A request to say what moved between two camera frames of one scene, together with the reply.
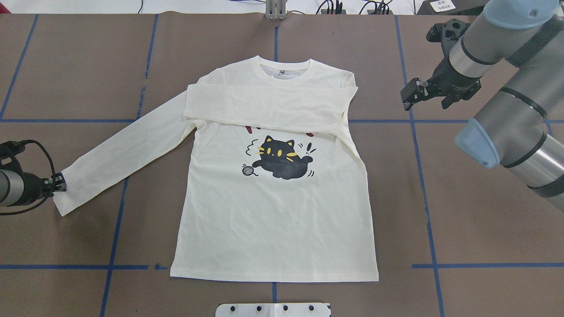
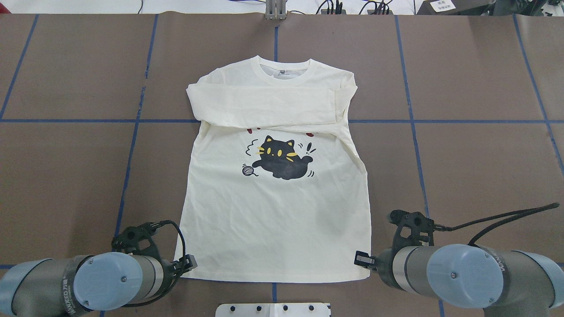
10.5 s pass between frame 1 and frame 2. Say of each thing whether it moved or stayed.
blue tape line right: stayed
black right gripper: moved
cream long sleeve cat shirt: moved
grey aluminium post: stayed
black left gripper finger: moved
